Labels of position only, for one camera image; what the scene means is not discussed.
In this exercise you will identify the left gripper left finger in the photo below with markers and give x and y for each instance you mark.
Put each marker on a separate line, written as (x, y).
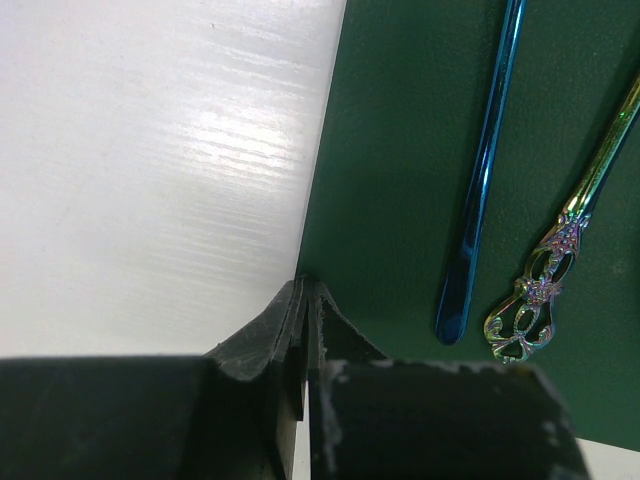
(228, 414)

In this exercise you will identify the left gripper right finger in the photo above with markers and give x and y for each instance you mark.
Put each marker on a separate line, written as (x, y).
(374, 417)

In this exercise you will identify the dark green placemat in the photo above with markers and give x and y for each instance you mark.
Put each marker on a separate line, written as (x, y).
(404, 117)

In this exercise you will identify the blue plastic spoon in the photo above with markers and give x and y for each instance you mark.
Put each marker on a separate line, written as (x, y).
(456, 295)

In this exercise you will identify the gold iridescent spoon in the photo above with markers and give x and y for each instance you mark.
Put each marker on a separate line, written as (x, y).
(523, 323)

